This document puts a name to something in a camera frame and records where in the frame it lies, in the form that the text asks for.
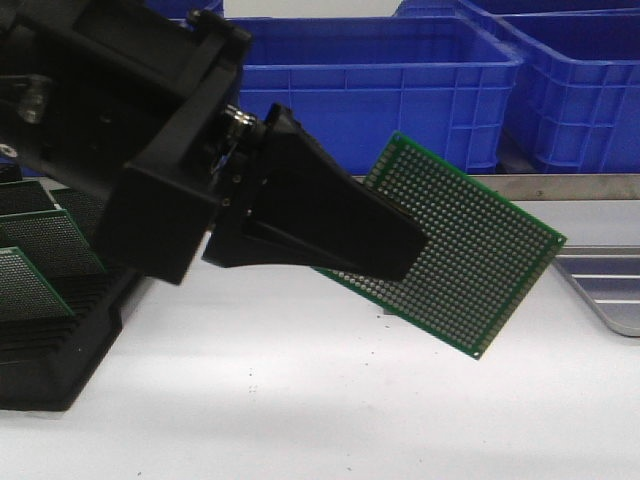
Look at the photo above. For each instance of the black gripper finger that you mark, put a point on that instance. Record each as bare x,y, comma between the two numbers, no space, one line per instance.
285,200

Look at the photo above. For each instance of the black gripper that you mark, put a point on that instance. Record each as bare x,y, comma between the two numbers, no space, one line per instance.
114,100

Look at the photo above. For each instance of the green perforated circuit board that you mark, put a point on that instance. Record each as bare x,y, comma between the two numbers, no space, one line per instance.
483,256
24,197
25,293
84,209
53,242

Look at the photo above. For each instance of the black slotted board rack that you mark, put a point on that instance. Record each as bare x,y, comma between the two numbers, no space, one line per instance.
45,363

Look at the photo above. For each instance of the silver metal tray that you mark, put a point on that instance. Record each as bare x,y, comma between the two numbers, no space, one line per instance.
607,278

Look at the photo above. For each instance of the blue crate far left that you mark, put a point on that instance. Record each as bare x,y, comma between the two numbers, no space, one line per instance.
178,10

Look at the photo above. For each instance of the blue plastic crate centre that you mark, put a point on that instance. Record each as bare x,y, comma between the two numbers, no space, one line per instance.
352,82

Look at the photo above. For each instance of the blue plastic crate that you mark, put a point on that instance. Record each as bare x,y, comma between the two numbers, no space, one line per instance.
352,82
575,104

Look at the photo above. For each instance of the blue crate far right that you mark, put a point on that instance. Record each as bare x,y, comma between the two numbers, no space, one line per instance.
487,8

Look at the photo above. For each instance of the blue plastic crate right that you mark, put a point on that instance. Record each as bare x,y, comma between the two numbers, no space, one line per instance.
575,104

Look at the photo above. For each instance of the steel table edge rail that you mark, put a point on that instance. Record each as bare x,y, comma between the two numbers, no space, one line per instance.
563,187

